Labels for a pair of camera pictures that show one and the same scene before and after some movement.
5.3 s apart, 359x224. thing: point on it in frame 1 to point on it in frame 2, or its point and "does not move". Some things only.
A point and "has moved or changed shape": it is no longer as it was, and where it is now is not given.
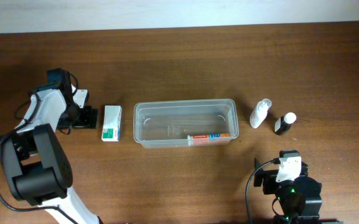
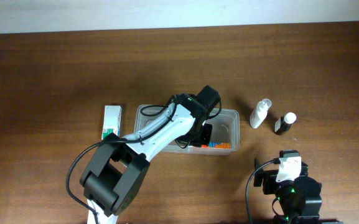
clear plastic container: [163, 123] has moved or changed shape
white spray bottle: [259, 112] does not move
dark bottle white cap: [284, 124] does not move
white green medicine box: [112, 125] does not move
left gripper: [89, 119] to [206, 139]
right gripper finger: [257, 164] does not move
